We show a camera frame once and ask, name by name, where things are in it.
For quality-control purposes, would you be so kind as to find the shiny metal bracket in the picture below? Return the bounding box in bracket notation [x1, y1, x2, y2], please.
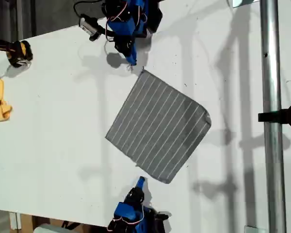
[227, 0, 260, 8]

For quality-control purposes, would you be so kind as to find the grey white-striped towel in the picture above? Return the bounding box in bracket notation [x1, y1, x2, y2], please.
[105, 68, 212, 185]

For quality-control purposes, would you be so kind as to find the black camera cable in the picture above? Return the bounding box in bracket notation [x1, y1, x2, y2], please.
[73, 0, 107, 18]

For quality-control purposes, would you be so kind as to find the brown cardboard box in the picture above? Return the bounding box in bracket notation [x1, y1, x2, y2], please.
[19, 215, 107, 233]

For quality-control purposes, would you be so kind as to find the black yellow hand tool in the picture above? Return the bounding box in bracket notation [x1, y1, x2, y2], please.
[0, 35, 34, 68]

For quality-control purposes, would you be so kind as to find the steel post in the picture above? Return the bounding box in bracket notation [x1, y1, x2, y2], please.
[259, 0, 287, 233]

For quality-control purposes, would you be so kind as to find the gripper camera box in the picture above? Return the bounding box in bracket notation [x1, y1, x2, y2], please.
[79, 13, 105, 42]
[151, 210, 172, 233]

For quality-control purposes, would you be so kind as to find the white table leg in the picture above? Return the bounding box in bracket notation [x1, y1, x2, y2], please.
[9, 212, 22, 230]

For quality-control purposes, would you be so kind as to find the black clamp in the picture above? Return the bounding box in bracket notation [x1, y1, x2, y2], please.
[258, 103, 291, 129]

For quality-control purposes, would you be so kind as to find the white container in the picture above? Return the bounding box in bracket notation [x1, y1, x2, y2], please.
[33, 223, 66, 233]

